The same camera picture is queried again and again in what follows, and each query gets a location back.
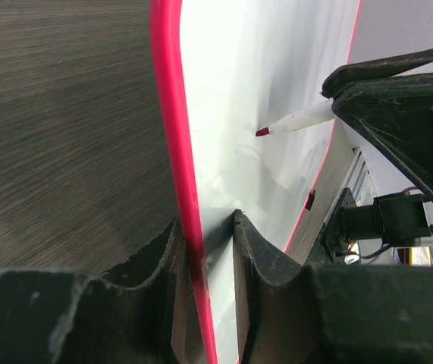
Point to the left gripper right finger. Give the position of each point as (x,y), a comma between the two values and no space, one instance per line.
(327,313)

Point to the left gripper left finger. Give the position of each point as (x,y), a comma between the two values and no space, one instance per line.
(135,312)

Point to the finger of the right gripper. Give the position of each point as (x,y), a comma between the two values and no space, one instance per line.
(374,69)
(394,114)

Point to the pink framed whiteboard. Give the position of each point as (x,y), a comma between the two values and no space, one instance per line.
(225,69)

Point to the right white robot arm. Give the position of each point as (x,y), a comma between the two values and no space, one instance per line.
(398,219)

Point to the right black whiteboard stand foot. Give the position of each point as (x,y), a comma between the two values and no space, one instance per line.
(310,200)

